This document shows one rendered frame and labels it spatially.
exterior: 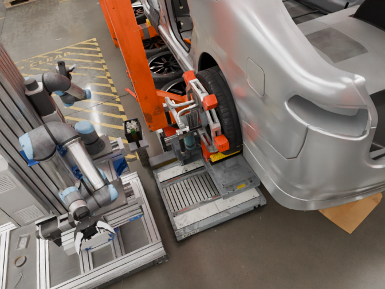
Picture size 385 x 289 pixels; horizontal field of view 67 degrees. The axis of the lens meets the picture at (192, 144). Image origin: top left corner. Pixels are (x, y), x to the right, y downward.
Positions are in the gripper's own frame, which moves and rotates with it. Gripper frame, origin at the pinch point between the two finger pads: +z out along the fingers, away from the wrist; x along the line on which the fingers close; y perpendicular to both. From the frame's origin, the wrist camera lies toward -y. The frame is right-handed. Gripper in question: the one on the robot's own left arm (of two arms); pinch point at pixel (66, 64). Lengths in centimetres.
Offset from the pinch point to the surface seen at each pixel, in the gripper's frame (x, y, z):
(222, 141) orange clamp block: 108, 21, -83
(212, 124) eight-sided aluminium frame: 103, 12, -76
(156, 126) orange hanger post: 64, 58, -16
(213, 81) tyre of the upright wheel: 107, -8, -55
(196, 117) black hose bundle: 93, 9, -70
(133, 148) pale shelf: 42, 74, -26
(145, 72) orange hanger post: 61, 4, -15
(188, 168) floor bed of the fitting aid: 91, 104, -31
